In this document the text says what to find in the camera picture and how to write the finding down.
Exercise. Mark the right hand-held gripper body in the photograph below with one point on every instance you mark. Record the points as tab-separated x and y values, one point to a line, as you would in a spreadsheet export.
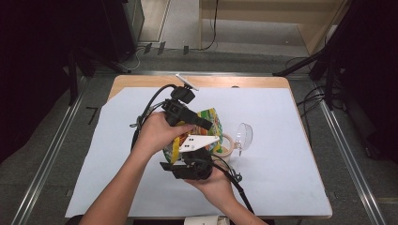
197	167

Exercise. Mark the white table mat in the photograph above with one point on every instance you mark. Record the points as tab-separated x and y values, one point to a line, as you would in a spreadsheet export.
281	175

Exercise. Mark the black tripod stand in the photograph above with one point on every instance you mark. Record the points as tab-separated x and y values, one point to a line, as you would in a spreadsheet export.
316	59

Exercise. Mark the black tape strip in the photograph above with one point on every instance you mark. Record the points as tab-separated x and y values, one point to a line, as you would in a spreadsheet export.
161	48
186	50
147	48

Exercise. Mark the glass jar with beige lid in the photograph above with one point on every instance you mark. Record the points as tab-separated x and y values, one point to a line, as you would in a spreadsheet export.
245	134

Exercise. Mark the person's left hand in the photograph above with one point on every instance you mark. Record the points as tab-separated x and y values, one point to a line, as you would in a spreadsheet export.
156	134

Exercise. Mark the green and yellow spout pouch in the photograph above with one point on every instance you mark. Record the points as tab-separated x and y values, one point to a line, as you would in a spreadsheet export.
212	118

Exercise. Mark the person's right hand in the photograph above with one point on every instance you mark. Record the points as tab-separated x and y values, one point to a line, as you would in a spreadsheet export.
216	187

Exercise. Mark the light wooden shelf unit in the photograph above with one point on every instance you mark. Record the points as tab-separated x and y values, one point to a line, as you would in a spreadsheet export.
313	31

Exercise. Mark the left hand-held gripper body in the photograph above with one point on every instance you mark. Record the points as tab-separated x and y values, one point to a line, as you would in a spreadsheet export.
176	108

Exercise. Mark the black cabinet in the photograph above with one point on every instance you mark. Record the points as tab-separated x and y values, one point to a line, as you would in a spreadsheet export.
125	28

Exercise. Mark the black metal stand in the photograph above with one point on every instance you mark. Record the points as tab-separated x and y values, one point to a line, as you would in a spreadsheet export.
73	78

